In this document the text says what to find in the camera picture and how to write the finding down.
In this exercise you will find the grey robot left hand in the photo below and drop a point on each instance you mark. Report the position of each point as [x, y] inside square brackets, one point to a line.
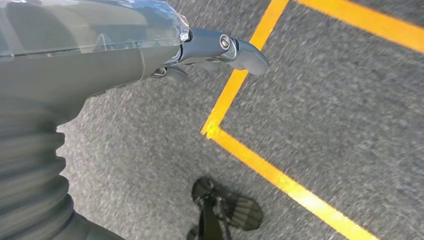
[82, 66]

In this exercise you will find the yellow floor tape square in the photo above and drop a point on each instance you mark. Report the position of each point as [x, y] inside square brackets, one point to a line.
[227, 99]

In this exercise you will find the black robot foot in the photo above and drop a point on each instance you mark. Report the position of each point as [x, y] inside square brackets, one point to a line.
[242, 212]

